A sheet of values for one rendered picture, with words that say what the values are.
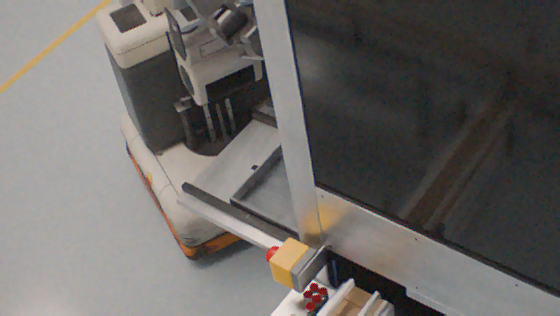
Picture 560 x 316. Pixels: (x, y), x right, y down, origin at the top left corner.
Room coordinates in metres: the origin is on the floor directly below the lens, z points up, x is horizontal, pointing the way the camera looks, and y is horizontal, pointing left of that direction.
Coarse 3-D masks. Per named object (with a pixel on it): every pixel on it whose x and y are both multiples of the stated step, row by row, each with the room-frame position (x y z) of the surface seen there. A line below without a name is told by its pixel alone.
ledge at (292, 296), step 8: (328, 288) 1.04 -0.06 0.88; (288, 296) 1.04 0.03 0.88; (296, 296) 1.04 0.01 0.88; (280, 304) 1.03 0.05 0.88; (288, 304) 1.02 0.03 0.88; (296, 304) 1.02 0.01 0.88; (280, 312) 1.00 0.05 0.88; (288, 312) 1.00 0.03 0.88; (296, 312) 1.00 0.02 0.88; (304, 312) 0.99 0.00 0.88
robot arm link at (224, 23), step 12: (192, 0) 1.49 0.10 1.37; (204, 0) 1.48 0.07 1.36; (216, 0) 1.48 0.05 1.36; (228, 0) 1.48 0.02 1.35; (204, 12) 1.47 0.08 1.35; (228, 12) 1.47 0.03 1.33; (240, 12) 1.47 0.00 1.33; (216, 24) 1.45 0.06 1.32; (228, 24) 1.45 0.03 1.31; (240, 24) 1.46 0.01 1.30; (228, 36) 1.44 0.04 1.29
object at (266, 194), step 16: (272, 160) 1.43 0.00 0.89; (256, 176) 1.39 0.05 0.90; (272, 176) 1.39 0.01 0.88; (240, 192) 1.35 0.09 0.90; (256, 192) 1.35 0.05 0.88; (272, 192) 1.34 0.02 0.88; (288, 192) 1.33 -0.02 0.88; (240, 208) 1.30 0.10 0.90; (256, 208) 1.31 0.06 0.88; (272, 208) 1.30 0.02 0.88; (288, 208) 1.29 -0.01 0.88; (272, 224) 1.24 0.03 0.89; (288, 224) 1.24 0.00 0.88
